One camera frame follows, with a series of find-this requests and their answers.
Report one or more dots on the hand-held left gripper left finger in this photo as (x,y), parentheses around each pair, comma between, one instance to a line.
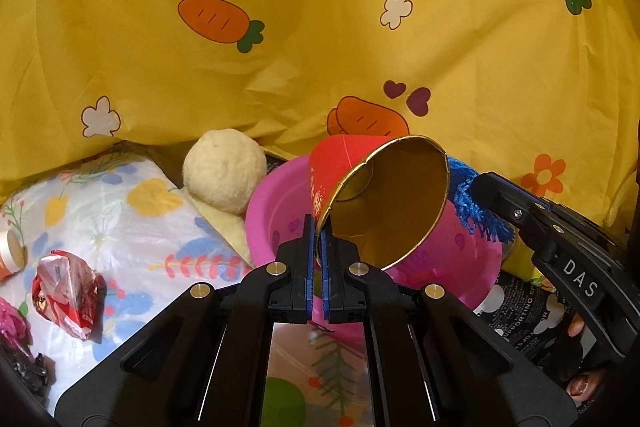
(295,272)

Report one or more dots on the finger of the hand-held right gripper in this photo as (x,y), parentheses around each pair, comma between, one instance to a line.
(505,202)

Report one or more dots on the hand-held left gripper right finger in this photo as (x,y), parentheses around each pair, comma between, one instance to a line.
(345,287)

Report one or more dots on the blue foam net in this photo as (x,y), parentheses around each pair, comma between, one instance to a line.
(475,207)

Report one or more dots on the pink plastic bucket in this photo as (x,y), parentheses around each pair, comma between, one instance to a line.
(280,212)

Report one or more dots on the large red paper cup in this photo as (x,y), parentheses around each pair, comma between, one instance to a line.
(400,197)

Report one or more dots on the red snack wrapper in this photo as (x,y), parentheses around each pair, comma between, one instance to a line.
(65,297)

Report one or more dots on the black plastic bag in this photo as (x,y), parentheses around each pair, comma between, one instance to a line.
(32,372)

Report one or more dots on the white paper cup orange print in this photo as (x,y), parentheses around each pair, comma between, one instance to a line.
(10,257)

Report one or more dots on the pink plastic bag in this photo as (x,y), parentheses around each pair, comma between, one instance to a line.
(12,322)

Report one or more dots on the person's right hand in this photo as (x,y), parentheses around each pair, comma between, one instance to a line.
(582,387)

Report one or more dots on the black printed packet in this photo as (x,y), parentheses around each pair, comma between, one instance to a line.
(525,307)

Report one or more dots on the pale yellow cloth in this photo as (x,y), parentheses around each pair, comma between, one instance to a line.
(225,232)

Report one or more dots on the cream plush ball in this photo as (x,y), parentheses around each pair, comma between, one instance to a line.
(225,172)

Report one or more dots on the yellow carrot print curtain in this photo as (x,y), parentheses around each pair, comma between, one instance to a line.
(200,82)

